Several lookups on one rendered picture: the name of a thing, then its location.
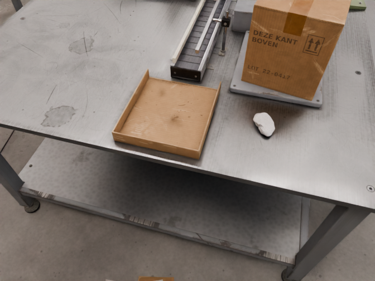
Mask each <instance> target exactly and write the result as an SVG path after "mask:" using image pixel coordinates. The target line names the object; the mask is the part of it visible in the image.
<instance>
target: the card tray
mask: <svg viewBox="0 0 375 281"><path fill-rule="evenodd" d="M220 87H221V81H220V83H219V86H218V89H213V88H207V87H203V86H197V85H191V84H186V83H180V82H176V81H170V80H164V79H158V78H155V77H150V76H149V71H148V69H147V70H146V72H145V74H144V75H143V77H142V79H141V81H140V83H139V84H138V86H137V88H136V89H135V91H134V93H133V95H132V97H131V98H130V100H129V102H128V104H127V106H126V107H125V109H124V111H123V113H122V115H121V116H120V118H119V119H118V121H117V124H116V125H115V127H114V128H113V130H112V135H113V139H114V141H117V142H122V143H127V144H131V145H135V146H140V147H145V148H149V149H154V150H157V151H162V152H167V153H172V154H177V155H180V156H184V157H189V158H194V159H199V158H200V155H201V151H202V148H203V145H204V142H205V139H206V135H207V132H208V129H209V126H210V122H211V119H212V116H213V113H214V109H215V106H216V103H217V100H218V96H219V93H220Z"/></svg>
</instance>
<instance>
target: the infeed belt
mask: <svg viewBox="0 0 375 281"><path fill-rule="evenodd" d="M225 1H226V0H222V1H220V4H219V6H218V9H217V11H216V13H215V16H214V18H217V19H219V16H220V14H221V11H222V9H223V6H224V4H225ZM215 3H216V2H213V1H212V0H206V1H205V3H204V5H203V7H202V9H201V12H200V14H199V16H198V18H197V20H196V22H195V24H194V27H193V29H192V30H191V32H190V34H189V37H188V38H187V41H186V43H185V45H184V47H183V49H182V51H181V53H180V56H179V58H178V60H177V62H176V63H175V65H174V67H175V68H179V69H185V70H191V71H198V69H199V66H200V64H201V61H202V59H203V56H204V54H205V51H206V48H207V46H208V44H209V41H210V39H211V36H212V34H213V31H214V29H215V26H216V24H217V22H212V23H211V25H210V28H209V30H208V33H207V34H206V37H205V40H204V42H203V45H202V47H201V49H200V51H199V53H198V54H196V53H195V49H196V47H197V45H198V42H199V40H200V38H201V35H202V33H203V30H204V28H205V26H206V24H207V21H208V19H209V17H210V15H211V12H212V10H213V8H214V6H215Z"/></svg>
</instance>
